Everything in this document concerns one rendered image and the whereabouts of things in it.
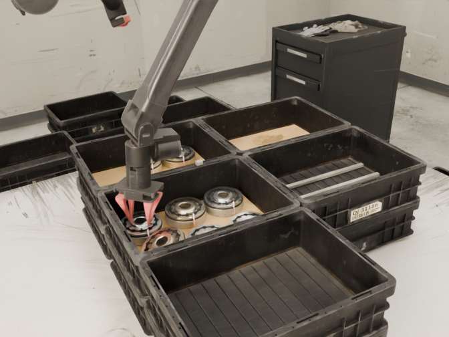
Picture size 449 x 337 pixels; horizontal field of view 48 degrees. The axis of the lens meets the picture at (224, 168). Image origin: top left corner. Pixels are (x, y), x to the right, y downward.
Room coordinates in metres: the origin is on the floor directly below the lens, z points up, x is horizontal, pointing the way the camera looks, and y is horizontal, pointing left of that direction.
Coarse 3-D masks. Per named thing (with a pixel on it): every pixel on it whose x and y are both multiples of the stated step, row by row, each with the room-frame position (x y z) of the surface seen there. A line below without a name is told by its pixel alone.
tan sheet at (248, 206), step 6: (246, 198) 1.17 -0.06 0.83; (246, 204) 1.14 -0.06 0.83; (252, 204) 1.14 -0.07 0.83; (246, 210) 1.11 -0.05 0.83; (252, 210) 1.11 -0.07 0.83; (258, 210) 1.11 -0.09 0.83; (162, 216) 1.09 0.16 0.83; (210, 216) 1.08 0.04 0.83; (162, 222) 1.06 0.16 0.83; (204, 222) 1.06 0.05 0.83; (210, 222) 1.06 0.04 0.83; (216, 222) 1.06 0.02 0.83; (222, 222) 1.06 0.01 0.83; (228, 222) 1.05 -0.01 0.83; (192, 228) 1.03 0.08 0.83; (186, 234) 1.01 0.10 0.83; (138, 246) 0.96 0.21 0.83
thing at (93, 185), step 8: (184, 120) 1.49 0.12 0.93; (192, 120) 1.48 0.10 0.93; (200, 128) 1.42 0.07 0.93; (112, 136) 1.37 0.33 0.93; (120, 136) 1.38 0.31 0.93; (216, 136) 1.35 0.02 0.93; (72, 144) 1.32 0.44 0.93; (80, 144) 1.32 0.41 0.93; (88, 144) 1.33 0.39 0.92; (224, 144) 1.30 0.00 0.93; (72, 152) 1.28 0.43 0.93; (232, 152) 1.25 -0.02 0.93; (80, 160) 1.22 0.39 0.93; (208, 160) 1.20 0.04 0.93; (80, 168) 1.20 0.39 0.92; (88, 168) 1.17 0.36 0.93; (176, 168) 1.16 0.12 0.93; (88, 176) 1.13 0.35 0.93; (152, 176) 1.12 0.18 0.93; (88, 184) 1.13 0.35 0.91; (96, 184) 1.09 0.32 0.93; (112, 184) 1.09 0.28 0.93; (96, 192) 1.07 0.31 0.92
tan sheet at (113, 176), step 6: (198, 156) 1.43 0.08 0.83; (114, 168) 1.36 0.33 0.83; (120, 168) 1.36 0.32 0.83; (162, 168) 1.35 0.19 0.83; (168, 168) 1.35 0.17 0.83; (96, 174) 1.33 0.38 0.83; (102, 174) 1.33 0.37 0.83; (108, 174) 1.32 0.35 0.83; (114, 174) 1.32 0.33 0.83; (120, 174) 1.32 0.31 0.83; (96, 180) 1.29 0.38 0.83; (102, 180) 1.29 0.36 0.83; (108, 180) 1.29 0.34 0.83; (114, 180) 1.29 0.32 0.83; (120, 180) 1.29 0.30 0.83; (102, 186) 1.25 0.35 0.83
